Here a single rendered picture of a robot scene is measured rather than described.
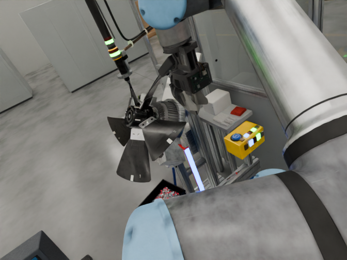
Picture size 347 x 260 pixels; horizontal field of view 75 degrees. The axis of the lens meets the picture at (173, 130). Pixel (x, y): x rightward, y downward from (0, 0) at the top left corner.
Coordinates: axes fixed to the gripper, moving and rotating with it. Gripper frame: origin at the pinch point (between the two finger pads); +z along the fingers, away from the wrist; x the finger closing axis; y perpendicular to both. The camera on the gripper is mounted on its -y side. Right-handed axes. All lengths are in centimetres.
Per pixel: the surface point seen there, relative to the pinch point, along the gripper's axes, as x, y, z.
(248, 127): 34, -15, 36
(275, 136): 70, -30, 76
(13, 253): -66, -18, 19
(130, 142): -12, -57, 34
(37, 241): -58, -16, 19
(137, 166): -16, -50, 44
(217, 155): 58, -87, 119
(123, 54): 4, -51, -11
